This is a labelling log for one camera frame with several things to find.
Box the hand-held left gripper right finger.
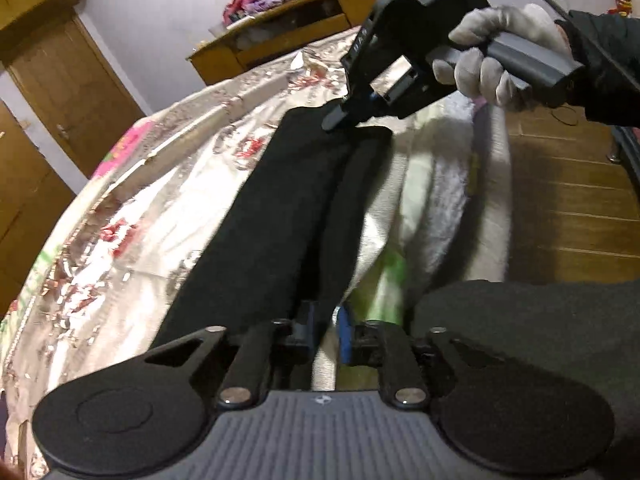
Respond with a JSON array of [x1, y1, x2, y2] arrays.
[[336, 306, 501, 407]]

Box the wooden side cabinet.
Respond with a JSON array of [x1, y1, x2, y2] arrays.
[[189, 0, 416, 86]]

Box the metal chair leg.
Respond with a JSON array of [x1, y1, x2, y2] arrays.
[[607, 125, 640, 186]]

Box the person's right forearm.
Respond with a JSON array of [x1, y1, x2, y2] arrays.
[[554, 9, 640, 127]]

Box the silver floral bedspread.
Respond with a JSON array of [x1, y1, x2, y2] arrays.
[[0, 35, 401, 441]]

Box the wooden wardrobe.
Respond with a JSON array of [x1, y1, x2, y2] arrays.
[[0, 102, 76, 321]]

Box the black pants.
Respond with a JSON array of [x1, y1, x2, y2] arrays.
[[150, 105, 396, 356]]

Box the person's right hand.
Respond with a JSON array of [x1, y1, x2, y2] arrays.
[[432, 4, 573, 111]]

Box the person's dark grey clothing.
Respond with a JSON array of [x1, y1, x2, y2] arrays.
[[412, 279, 640, 461]]

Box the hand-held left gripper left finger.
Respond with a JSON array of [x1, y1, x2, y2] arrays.
[[145, 301, 321, 406]]

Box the wooden door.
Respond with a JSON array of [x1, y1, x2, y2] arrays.
[[5, 15, 146, 178]]

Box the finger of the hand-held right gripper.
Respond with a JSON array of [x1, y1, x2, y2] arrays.
[[322, 95, 373, 132], [362, 91, 396, 121]]

